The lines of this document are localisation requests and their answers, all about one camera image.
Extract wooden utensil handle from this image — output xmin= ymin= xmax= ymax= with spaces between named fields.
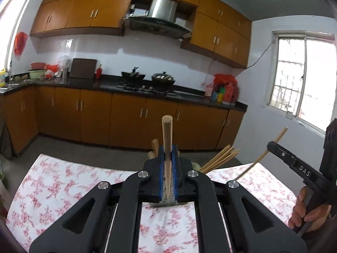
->
xmin=147 ymin=139 xmax=159 ymax=159
xmin=162 ymin=115 xmax=173 ymax=199

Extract thin bamboo chopstick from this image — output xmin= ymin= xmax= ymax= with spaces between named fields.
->
xmin=235 ymin=127 xmax=288 ymax=181

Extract person's right hand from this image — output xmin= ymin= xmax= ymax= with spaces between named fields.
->
xmin=288 ymin=186 xmax=333 ymax=230

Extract bundle chopstick one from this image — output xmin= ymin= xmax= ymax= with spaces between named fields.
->
xmin=199 ymin=144 xmax=231 ymax=172

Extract bundle chopstick three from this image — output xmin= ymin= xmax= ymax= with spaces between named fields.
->
xmin=202 ymin=149 xmax=240 ymax=174

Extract lower wooden cabinets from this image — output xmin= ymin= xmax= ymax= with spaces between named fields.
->
xmin=1 ymin=85 xmax=245 ymax=156

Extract wooden cabinets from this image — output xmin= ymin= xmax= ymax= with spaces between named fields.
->
xmin=1 ymin=85 xmax=245 ymax=156
xmin=30 ymin=0 xmax=251 ymax=68

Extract black countertop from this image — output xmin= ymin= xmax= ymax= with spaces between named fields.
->
xmin=1 ymin=75 xmax=248 ymax=112

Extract gas stove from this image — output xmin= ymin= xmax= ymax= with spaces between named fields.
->
xmin=116 ymin=83 xmax=177 ymax=97

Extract steel pot with lid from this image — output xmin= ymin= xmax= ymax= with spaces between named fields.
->
xmin=151 ymin=71 xmax=175 ymax=86

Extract red thermos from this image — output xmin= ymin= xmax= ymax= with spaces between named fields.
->
xmin=222 ymin=83 xmax=235 ymax=103

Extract red plastic bag on counter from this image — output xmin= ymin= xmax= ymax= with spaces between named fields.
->
xmin=213 ymin=74 xmax=238 ymax=86

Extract right window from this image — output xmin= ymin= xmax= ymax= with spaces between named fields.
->
xmin=267 ymin=31 xmax=336 ymax=135

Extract window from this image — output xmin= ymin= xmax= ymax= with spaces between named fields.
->
xmin=267 ymin=31 xmax=336 ymax=135
xmin=1 ymin=0 xmax=28 ymax=70

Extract red bottle on counter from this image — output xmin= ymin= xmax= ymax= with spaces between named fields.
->
xmin=95 ymin=64 xmax=102 ymax=80

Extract floral pink tablecloth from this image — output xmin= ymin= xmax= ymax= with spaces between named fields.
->
xmin=6 ymin=154 xmax=296 ymax=252

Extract dark cutting board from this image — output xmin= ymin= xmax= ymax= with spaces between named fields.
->
xmin=69 ymin=58 xmax=97 ymax=79

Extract steel range hood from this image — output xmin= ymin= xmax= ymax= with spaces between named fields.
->
xmin=124 ymin=0 xmax=195 ymax=40

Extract green basin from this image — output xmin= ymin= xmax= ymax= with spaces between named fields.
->
xmin=29 ymin=70 xmax=46 ymax=79

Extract red bowl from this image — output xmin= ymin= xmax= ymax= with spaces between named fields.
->
xmin=30 ymin=62 xmax=46 ymax=70

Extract upper wooden cabinets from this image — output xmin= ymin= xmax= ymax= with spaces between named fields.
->
xmin=30 ymin=0 xmax=251 ymax=68

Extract yellow detergent bottle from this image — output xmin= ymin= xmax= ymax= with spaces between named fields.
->
xmin=0 ymin=69 xmax=6 ymax=87

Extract left window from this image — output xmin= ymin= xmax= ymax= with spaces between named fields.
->
xmin=1 ymin=0 xmax=28 ymax=70

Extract red bag hanging on wall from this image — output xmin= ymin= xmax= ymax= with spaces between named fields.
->
xmin=14 ymin=31 xmax=29 ymax=58

